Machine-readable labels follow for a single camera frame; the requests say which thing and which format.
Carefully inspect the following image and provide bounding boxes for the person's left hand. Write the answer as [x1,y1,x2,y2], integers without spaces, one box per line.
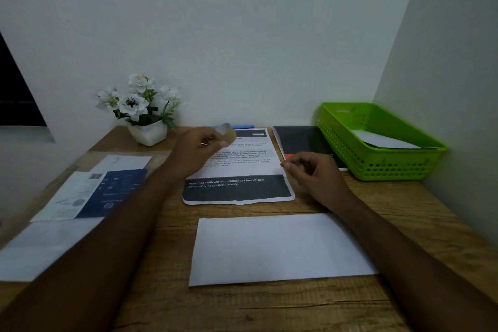
[165,127,230,183]

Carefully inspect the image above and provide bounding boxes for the green plastic basket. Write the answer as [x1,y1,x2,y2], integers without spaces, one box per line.
[317,102,449,182]

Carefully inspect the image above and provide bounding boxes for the plain white paper sheet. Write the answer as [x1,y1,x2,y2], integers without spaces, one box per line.
[88,154,153,174]

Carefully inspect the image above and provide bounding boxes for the blue and white leaflet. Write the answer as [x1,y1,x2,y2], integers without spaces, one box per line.
[30,168,148,223]

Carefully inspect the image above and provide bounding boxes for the black notebook with red label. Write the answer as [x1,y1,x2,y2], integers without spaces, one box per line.
[272,125,349,172]

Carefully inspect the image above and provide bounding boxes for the dark window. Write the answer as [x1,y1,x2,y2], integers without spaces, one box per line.
[0,32,47,127]

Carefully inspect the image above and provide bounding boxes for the white potted artificial flowers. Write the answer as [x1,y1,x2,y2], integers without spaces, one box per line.
[94,73,184,147]

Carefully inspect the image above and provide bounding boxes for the pile of white envelopes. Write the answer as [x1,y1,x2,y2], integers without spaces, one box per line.
[0,217,104,283]

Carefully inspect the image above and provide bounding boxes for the stack of printed documents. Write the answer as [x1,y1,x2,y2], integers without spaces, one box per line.
[182,128,296,206]

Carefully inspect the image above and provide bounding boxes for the person's left forearm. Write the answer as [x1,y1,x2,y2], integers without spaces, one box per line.
[0,170,176,332]

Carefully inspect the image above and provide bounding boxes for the white envelope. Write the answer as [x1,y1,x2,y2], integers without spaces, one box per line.
[350,129,436,149]
[188,213,379,288]

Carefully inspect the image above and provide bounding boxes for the person's right forearm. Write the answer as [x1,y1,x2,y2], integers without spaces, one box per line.
[334,195,498,332]

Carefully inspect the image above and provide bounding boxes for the clear plastic sheet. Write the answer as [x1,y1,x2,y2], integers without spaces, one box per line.
[0,150,172,251]

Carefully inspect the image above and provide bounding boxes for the person's right hand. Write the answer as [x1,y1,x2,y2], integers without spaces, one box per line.
[280,151,357,214]

